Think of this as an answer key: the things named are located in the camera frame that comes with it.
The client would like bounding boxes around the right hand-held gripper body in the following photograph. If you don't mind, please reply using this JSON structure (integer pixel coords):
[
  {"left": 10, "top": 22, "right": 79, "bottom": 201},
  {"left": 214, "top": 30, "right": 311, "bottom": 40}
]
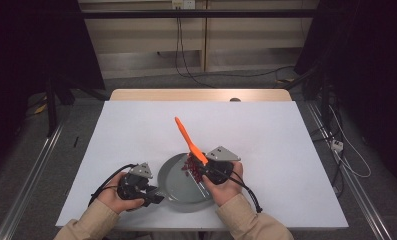
[{"left": 204, "top": 145, "right": 242, "bottom": 185}]

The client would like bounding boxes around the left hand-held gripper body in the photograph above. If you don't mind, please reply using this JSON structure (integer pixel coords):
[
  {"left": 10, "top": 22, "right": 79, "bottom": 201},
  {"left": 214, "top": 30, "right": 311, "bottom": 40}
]
[{"left": 117, "top": 162, "right": 154, "bottom": 201}]

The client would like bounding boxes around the grey dustpan with orange edge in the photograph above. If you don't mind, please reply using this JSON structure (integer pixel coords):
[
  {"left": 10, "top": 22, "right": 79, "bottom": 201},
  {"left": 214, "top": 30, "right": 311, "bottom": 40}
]
[{"left": 156, "top": 152, "right": 218, "bottom": 214}]

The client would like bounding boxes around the orange brush with grey bristles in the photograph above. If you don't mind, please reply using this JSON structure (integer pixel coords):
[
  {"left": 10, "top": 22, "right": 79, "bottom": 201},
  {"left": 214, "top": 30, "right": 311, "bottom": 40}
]
[{"left": 174, "top": 116, "right": 212, "bottom": 198}]

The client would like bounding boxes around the person's right hand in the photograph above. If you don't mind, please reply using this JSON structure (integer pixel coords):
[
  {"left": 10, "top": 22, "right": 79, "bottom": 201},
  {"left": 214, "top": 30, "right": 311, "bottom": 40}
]
[{"left": 202, "top": 162, "right": 244, "bottom": 208}]

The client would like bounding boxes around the person's left hand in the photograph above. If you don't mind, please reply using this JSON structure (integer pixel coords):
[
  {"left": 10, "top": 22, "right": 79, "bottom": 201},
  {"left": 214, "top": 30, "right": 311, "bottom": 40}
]
[{"left": 97, "top": 182, "right": 146, "bottom": 215}]

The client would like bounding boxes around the white table cover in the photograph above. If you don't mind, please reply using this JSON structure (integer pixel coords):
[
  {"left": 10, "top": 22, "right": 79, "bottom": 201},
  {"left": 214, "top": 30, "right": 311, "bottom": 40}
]
[{"left": 55, "top": 100, "right": 350, "bottom": 232}]

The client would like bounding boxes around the wooden table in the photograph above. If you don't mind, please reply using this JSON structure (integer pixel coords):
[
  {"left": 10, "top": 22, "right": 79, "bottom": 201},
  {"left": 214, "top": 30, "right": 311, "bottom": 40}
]
[{"left": 109, "top": 88, "right": 293, "bottom": 103}]

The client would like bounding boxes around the black metal stand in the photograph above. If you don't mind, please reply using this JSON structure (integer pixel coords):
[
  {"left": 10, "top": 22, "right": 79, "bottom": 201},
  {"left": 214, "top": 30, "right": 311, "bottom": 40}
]
[{"left": 44, "top": 66, "right": 110, "bottom": 138}]

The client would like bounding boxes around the white power strip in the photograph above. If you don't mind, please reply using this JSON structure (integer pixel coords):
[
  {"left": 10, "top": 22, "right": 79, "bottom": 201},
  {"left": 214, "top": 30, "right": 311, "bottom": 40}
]
[{"left": 330, "top": 139, "right": 344, "bottom": 153}]

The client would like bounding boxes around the black horizontal bar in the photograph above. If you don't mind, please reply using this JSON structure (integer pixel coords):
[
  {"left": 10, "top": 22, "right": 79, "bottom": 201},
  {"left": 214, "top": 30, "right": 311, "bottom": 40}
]
[{"left": 80, "top": 9, "right": 320, "bottom": 19}]

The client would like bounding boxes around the dark curtain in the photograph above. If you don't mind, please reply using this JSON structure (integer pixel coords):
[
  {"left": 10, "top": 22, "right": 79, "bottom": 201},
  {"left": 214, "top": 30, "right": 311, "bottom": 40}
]
[
  {"left": 294, "top": 0, "right": 397, "bottom": 191},
  {"left": 0, "top": 0, "right": 106, "bottom": 188}
]

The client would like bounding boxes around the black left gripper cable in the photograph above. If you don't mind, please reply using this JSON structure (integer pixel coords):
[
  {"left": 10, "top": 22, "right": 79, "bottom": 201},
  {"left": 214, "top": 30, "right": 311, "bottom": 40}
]
[{"left": 87, "top": 163, "right": 139, "bottom": 208}]

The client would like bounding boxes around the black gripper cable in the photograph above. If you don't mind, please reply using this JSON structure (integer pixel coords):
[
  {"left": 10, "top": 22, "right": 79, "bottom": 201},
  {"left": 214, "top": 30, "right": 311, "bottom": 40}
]
[
  {"left": 225, "top": 173, "right": 264, "bottom": 214},
  {"left": 87, "top": 163, "right": 139, "bottom": 208}
]

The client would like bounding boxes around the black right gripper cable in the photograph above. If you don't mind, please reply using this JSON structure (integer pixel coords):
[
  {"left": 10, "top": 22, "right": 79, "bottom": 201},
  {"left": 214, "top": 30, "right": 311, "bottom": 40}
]
[{"left": 225, "top": 173, "right": 264, "bottom": 214}]

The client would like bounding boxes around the black floor cable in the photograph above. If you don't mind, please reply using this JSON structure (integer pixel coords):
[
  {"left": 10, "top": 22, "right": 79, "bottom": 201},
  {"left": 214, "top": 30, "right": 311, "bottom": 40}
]
[{"left": 185, "top": 64, "right": 295, "bottom": 80}]

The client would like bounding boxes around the metal floor rail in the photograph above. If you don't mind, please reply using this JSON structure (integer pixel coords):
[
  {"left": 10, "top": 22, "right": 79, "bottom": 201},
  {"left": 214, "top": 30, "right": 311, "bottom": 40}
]
[
  {"left": 305, "top": 101, "right": 394, "bottom": 240},
  {"left": 0, "top": 123, "right": 65, "bottom": 240}
]

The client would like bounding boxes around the black hanging wall cable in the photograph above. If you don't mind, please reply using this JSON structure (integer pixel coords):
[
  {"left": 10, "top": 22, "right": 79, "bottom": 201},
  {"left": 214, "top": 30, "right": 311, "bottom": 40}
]
[{"left": 174, "top": 16, "right": 217, "bottom": 89}]

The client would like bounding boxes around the white floor cable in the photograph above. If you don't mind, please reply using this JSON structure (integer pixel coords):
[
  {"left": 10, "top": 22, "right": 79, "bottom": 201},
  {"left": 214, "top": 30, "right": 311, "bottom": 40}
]
[{"left": 329, "top": 104, "right": 373, "bottom": 179}]

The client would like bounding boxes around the white wall outlet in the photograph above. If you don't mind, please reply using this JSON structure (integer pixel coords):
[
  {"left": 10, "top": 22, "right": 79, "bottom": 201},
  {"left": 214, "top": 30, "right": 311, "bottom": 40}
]
[{"left": 171, "top": 0, "right": 196, "bottom": 10}]

